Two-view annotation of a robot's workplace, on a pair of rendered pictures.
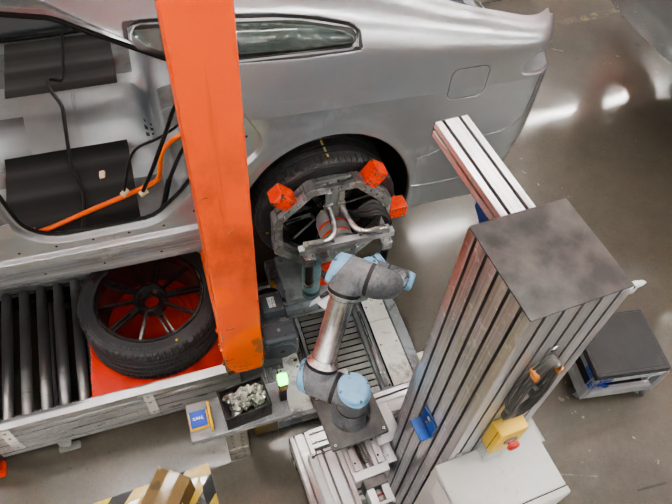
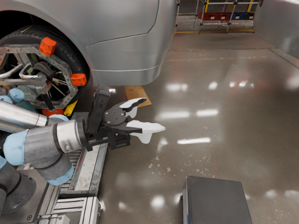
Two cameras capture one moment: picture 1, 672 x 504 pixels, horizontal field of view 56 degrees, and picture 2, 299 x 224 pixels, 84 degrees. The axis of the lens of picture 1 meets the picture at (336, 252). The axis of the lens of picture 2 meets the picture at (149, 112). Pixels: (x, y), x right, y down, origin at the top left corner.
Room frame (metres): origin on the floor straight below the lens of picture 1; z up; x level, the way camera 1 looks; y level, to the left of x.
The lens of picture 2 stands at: (1.08, -1.17, 1.54)
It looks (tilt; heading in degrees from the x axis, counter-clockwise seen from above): 42 degrees down; 21
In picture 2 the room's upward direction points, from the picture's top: straight up
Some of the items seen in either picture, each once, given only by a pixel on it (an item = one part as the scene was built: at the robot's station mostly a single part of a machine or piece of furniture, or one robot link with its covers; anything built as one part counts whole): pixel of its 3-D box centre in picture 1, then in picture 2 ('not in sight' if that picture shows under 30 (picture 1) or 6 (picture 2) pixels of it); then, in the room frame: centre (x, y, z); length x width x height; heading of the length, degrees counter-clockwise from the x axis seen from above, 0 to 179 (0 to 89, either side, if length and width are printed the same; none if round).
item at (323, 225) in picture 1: (335, 233); (33, 85); (1.74, 0.01, 0.85); 0.21 x 0.14 x 0.14; 22
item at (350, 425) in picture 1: (350, 407); not in sight; (0.92, -0.11, 0.87); 0.15 x 0.15 x 0.10
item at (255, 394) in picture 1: (244, 402); not in sight; (1.05, 0.33, 0.51); 0.20 x 0.14 x 0.13; 117
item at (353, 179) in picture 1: (330, 221); (38, 80); (1.80, 0.04, 0.85); 0.54 x 0.07 x 0.54; 112
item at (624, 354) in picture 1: (607, 358); (212, 211); (1.62, -1.46, 0.17); 0.43 x 0.36 x 0.34; 104
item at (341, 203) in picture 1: (363, 211); (31, 66); (1.73, -0.10, 1.03); 0.19 x 0.18 x 0.11; 22
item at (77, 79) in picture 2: (395, 207); (78, 79); (1.93, -0.25, 0.85); 0.09 x 0.08 x 0.07; 112
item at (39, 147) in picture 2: not in sight; (38, 144); (1.20, -0.84, 1.21); 0.11 x 0.08 x 0.09; 130
